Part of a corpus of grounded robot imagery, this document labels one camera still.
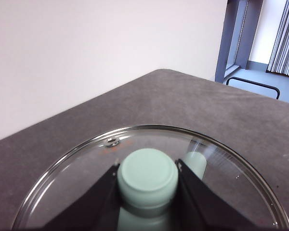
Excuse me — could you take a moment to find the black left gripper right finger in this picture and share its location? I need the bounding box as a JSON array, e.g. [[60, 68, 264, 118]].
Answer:
[[174, 158, 259, 231]]

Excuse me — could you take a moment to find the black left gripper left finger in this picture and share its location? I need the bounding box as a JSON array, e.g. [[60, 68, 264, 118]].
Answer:
[[42, 162, 122, 231]]

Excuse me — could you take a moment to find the glass lid with green knob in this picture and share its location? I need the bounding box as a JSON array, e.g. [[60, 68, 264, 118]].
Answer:
[[11, 124, 289, 231]]

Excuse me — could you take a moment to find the striped grey curtain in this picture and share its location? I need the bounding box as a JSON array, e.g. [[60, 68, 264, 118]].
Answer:
[[266, 0, 289, 78]]

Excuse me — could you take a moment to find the black metal tube frame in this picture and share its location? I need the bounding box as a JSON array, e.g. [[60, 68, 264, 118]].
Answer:
[[225, 76, 281, 100]]

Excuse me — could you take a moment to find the blue-grey window frame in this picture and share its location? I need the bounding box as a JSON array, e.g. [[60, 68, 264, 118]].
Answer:
[[214, 0, 250, 85]]

